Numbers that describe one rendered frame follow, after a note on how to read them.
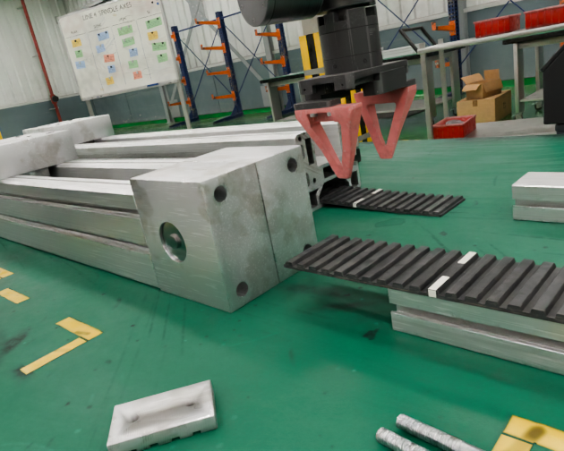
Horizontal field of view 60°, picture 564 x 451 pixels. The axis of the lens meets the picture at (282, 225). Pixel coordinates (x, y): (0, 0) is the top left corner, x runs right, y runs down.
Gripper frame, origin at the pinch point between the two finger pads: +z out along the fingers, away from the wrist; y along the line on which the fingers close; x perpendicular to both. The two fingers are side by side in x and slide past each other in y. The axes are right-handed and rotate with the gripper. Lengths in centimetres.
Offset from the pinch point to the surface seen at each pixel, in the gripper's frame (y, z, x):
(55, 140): 16.0, -7.0, -36.6
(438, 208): 0.9, 4.4, 8.2
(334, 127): -2.2, -3.2, -5.2
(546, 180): 0.3, 1.6, 17.4
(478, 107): -458, 67, -185
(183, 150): 5.2, -2.7, -24.7
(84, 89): -251, -24, -591
